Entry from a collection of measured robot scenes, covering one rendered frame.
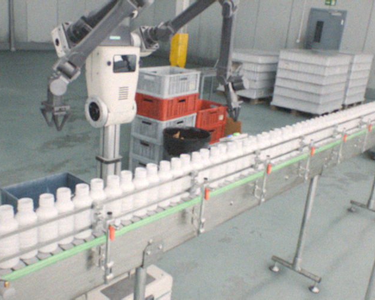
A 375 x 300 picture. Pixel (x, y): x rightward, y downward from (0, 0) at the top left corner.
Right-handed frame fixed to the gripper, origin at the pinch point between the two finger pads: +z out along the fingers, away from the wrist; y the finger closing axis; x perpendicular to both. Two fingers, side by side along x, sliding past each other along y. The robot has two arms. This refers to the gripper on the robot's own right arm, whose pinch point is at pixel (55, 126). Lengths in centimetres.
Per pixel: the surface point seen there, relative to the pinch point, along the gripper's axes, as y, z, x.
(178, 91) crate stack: -138, 28, 218
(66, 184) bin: -14.2, 33.2, 14.6
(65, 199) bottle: 44, 7, -23
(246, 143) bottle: 42, 6, 71
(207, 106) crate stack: -181, 62, 320
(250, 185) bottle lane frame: 46, 26, 74
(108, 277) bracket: 54, 32, -14
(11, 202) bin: -5.2, 29.9, -15.3
